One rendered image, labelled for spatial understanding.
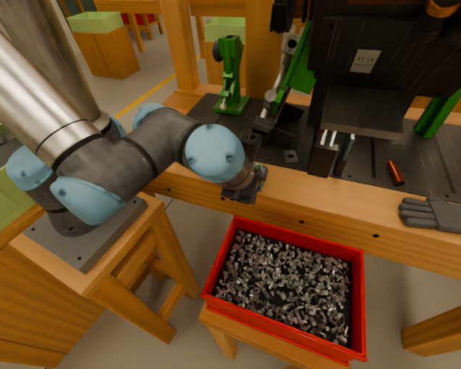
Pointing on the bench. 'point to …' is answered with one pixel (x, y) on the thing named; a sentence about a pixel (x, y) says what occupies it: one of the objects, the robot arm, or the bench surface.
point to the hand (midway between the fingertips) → (253, 179)
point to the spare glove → (438, 215)
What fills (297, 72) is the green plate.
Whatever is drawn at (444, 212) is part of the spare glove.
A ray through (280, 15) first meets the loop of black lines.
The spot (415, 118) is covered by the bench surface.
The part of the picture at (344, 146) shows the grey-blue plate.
